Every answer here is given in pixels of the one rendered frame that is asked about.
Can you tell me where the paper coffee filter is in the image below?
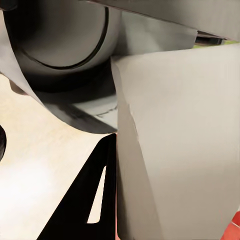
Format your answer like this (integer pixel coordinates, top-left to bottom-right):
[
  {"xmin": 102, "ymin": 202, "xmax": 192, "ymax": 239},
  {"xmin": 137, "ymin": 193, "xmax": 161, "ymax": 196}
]
[{"xmin": 110, "ymin": 42, "xmax": 240, "ymax": 240}]

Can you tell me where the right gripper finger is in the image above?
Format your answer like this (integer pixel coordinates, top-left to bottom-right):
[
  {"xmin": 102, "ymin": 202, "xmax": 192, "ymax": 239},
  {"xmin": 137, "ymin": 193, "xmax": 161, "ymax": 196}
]
[{"xmin": 37, "ymin": 133, "xmax": 117, "ymax": 240}]

